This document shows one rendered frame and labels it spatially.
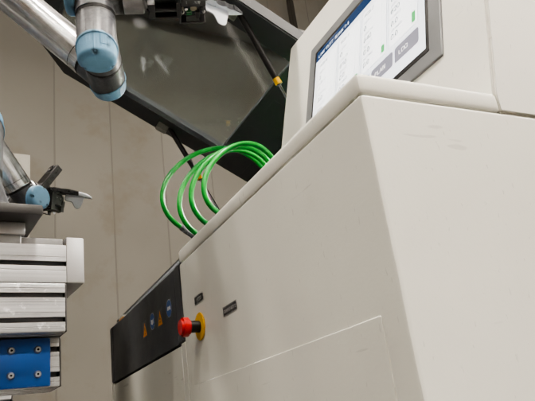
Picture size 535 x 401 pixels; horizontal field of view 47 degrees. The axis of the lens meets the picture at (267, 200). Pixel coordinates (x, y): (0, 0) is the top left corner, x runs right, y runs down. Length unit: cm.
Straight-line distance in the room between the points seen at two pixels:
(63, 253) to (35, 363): 20
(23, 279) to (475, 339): 80
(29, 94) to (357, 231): 407
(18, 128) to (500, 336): 404
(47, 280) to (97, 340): 296
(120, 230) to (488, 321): 382
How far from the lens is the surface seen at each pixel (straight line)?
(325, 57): 144
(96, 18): 124
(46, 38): 140
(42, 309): 119
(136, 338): 165
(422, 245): 69
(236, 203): 103
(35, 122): 456
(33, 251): 121
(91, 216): 437
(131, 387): 171
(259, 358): 95
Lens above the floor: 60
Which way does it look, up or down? 20 degrees up
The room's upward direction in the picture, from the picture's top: 8 degrees counter-clockwise
